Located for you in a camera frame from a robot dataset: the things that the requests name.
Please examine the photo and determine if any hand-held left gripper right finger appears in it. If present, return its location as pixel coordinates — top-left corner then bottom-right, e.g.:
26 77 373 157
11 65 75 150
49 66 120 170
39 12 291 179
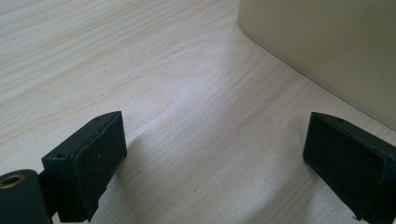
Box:
302 111 396 224

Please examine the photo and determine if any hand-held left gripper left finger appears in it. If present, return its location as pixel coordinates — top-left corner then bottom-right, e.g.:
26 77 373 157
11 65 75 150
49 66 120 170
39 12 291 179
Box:
41 110 128 224

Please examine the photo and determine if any cream plastic bin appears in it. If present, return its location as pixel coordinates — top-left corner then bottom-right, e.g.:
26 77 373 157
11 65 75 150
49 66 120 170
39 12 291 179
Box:
237 0 396 132

